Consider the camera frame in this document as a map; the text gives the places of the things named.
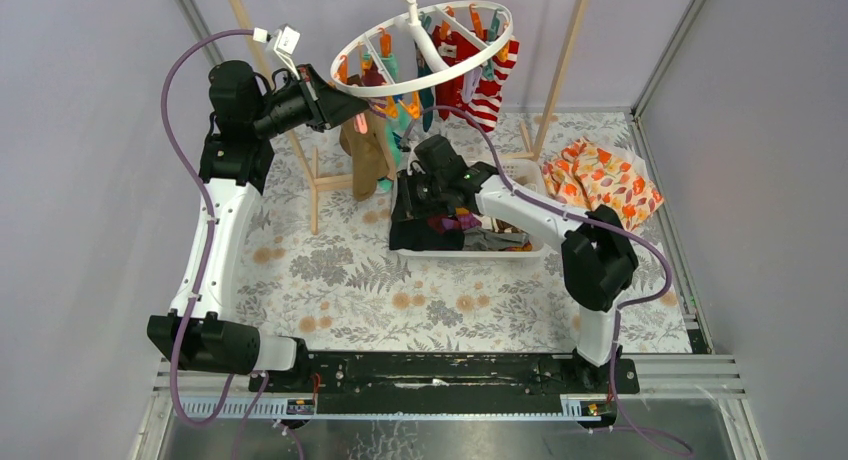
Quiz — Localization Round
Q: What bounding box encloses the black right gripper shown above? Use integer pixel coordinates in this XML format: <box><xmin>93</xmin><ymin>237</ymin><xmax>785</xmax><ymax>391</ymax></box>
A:
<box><xmin>390</xmin><ymin>168</ymin><xmax>446</xmax><ymax>223</ymax></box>

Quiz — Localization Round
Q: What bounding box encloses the brown ribbed sock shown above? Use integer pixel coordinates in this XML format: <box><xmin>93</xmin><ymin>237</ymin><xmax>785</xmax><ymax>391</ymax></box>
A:
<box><xmin>339</xmin><ymin>114</ymin><xmax>377</xmax><ymax>201</ymax></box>

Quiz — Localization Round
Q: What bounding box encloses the green and blue sock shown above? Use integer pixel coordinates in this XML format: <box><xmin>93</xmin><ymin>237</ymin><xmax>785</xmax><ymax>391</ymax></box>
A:
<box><xmin>380</xmin><ymin>53</ymin><xmax>402</xmax><ymax>172</ymax></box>

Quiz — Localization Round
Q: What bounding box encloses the white round clip hanger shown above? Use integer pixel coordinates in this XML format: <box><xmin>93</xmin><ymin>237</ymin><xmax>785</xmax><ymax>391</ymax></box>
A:
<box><xmin>330</xmin><ymin>0</ymin><xmax>514</xmax><ymax>98</ymax></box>

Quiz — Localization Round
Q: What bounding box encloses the dark navy sock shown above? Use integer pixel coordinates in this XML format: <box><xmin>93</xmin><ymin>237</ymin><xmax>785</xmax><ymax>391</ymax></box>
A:
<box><xmin>389</xmin><ymin>204</ymin><xmax>465</xmax><ymax>252</ymax></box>

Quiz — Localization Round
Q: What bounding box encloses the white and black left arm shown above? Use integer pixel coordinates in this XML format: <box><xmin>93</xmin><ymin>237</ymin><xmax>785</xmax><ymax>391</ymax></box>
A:
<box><xmin>147</xmin><ymin>61</ymin><xmax>368</xmax><ymax>391</ymax></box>

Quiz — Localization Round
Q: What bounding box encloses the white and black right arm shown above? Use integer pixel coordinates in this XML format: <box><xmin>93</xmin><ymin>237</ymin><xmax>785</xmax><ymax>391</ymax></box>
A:
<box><xmin>392</xmin><ymin>135</ymin><xmax>639</xmax><ymax>392</ymax></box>

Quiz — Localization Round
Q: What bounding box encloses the white plastic laundry basket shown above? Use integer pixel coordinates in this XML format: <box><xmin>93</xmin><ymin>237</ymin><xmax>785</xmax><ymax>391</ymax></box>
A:
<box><xmin>389</xmin><ymin>159</ymin><xmax>545</xmax><ymax>261</ymax></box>

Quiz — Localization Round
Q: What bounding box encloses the red white striped sock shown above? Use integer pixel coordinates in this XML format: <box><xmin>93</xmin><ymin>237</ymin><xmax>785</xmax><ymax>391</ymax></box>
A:
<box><xmin>431</xmin><ymin>27</ymin><xmax>520</xmax><ymax>133</ymax></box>

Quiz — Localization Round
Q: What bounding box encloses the floral table mat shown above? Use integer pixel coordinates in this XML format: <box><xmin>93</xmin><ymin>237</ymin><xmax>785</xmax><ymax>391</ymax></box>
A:
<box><xmin>234</xmin><ymin>112</ymin><xmax>692</xmax><ymax>353</ymax></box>

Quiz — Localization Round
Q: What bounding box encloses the orange floral cloth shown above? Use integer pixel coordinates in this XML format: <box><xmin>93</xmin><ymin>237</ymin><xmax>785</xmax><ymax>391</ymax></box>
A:
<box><xmin>541</xmin><ymin>137</ymin><xmax>665</xmax><ymax>231</ymax></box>

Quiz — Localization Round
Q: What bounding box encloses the wooden drying rack frame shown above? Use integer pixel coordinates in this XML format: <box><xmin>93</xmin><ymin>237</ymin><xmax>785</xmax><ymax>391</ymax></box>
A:
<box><xmin>227</xmin><ymin>0</ymin><xmax>590</xmax><ymax>234</ymax></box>

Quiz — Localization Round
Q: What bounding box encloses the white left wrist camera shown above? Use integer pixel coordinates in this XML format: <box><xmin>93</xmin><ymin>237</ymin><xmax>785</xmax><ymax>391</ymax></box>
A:
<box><xmin>252</xmin><ymin>24</ymin><xmax>301</xmax><ymax>80</ymax></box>

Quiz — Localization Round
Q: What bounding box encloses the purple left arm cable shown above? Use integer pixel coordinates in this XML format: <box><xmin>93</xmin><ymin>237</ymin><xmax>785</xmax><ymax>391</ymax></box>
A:
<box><xmin>160</xmin><ymin>29</ymin><xmax>306</xmax><ymax>460</ymax></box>

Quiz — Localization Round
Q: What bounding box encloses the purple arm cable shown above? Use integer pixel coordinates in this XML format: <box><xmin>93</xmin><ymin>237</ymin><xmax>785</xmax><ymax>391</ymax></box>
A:
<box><xmin>160</xmin><ymin>29</ymin><xmax>306</xmax><ymax>460</ymax></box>
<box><xmin>367</xmin><ymin>102</ymin><xmax>697</xmax><ymax>458</ymax></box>

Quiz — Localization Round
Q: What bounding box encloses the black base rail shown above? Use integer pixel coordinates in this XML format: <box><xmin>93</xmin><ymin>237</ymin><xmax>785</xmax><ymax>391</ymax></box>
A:
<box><xmin>265</xmin><ymin>351</ymin><xmax>640</xmax><ymax>415</ymax></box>

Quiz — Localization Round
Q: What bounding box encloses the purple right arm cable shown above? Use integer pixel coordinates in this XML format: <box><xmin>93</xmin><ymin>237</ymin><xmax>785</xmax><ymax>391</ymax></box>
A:
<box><xmin>367</xmin><ymin>102</ymin><xmax>697</xmax><ymax>458</ymax></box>

